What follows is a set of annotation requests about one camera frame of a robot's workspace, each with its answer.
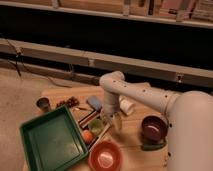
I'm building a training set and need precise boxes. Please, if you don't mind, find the small green cup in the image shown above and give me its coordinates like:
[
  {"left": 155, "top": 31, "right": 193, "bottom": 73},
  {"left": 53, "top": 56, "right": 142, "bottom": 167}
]
[{"left": 88, "top": 119, "right": 104, "bottom": 136}]

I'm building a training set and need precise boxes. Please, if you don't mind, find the dark purple bowl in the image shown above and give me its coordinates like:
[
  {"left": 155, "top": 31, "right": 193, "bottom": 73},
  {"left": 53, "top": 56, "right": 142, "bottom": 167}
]
[{"left": 141, "top": 115, "right": 168, "bottom": 142}]

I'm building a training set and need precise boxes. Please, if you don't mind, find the green plastic tray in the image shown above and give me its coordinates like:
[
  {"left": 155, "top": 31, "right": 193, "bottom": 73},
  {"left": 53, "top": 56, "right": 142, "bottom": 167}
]
[{"left": 20, "top": 106, "right": 88, "bottom": 171}]

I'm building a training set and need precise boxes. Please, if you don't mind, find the green cucumber toy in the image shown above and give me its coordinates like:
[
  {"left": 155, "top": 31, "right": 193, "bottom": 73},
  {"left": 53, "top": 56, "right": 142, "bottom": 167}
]
[{"left": 141, "top": 140, "right": 167, "bottom": 151}]

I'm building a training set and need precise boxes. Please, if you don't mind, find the blue sponge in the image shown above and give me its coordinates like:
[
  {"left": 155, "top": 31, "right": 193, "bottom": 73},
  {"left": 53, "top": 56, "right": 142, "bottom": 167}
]
[{"left": 86, "top": 96, "right": 102, "bottom": 111}]

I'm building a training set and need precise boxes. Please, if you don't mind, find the dark metal cup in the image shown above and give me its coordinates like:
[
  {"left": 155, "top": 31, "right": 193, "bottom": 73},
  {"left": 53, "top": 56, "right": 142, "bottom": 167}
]
[{"left": 36, "top": 97, "right": 51, "bottom": 113}]

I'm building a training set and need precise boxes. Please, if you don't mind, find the small metal spoon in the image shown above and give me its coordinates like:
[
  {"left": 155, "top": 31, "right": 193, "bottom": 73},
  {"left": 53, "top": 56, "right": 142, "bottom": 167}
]
[{"left": 73, "top": 107, "right": 92, "bottom": 111}]

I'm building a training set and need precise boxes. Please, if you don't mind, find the white cylindrical container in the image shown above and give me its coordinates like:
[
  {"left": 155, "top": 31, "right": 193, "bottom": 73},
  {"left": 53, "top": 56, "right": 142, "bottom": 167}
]
[{"left": 119, "top": 97, "right": 135, "bottom": 115}]

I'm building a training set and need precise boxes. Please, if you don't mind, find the orange plastic bowl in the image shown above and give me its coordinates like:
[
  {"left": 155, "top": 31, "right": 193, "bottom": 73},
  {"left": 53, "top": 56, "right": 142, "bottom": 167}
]
[{"left": 88, "top": 141, "right": 122, "bottom": 171}]

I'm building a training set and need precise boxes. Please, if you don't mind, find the orange ball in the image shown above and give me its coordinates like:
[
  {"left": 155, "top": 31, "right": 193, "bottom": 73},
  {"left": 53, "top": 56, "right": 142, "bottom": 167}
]
[{"left": 82, "top": 130, "right": 94, "bottom": 144}]

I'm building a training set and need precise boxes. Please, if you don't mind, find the red grapes toy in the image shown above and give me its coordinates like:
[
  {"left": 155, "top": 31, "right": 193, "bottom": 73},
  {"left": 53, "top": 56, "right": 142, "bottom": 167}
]
[{"left": 56, "top": 97, "right": 79, "bottom": 108}]

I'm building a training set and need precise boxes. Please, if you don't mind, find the wooden cutting board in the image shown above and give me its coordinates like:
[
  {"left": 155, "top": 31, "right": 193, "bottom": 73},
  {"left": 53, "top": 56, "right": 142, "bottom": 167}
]
[{"left": 22, "top": 82, "right": 171, "bottom": 171}]

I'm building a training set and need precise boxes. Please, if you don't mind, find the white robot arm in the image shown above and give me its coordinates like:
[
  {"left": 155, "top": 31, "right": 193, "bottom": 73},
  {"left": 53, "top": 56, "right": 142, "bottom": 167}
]
[{"left": 99, "top": 71, "right": 213, "bottom": 171}]

